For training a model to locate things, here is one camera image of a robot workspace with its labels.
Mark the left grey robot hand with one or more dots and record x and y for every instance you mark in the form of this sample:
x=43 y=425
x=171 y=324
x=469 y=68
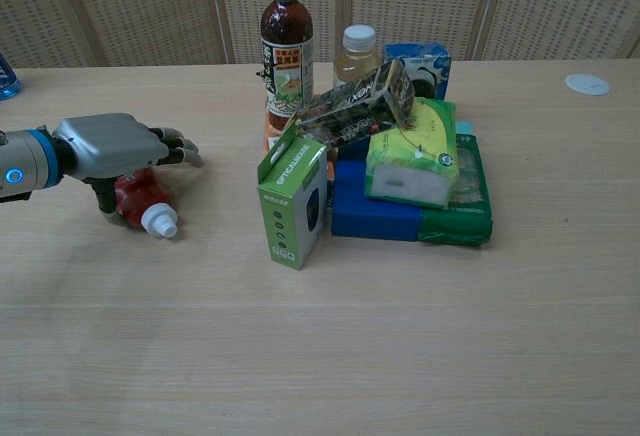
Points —
x=107 y=145

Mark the red bottle white cap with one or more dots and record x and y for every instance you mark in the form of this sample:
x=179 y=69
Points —
x=145 y=201

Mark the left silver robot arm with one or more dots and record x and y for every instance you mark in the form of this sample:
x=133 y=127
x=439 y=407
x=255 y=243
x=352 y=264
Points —
x=20 y=166

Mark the clear bottle white cap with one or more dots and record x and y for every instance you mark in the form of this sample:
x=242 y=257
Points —
x=356 y=56

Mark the blue water bottle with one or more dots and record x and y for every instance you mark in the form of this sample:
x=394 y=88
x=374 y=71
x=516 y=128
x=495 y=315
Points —
x=6 y=81

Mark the orange packet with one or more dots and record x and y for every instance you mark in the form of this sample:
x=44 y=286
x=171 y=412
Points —
x=272 y=137

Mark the green optical mouse box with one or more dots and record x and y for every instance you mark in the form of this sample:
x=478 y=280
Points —
x=294 y=201

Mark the dark tea bottle black cap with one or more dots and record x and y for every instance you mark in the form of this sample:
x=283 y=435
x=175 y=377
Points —
x=286 y=61

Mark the wicker folding screen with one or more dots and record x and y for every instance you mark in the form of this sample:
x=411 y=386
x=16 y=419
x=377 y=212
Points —
x=320 y=6

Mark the blue box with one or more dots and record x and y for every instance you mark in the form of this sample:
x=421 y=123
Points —
x=372 y=206

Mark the green yellow tissue pack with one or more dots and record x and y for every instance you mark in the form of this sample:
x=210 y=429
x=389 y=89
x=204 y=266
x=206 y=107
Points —
x=417 y=156

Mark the blue coconut drink carton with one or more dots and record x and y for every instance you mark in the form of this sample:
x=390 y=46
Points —
x=425 y=68

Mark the green snack packet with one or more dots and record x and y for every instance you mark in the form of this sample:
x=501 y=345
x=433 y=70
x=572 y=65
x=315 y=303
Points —
x=465 y=196

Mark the white round table grommet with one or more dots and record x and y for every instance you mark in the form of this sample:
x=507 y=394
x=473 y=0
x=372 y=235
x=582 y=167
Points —
x=587 y=83

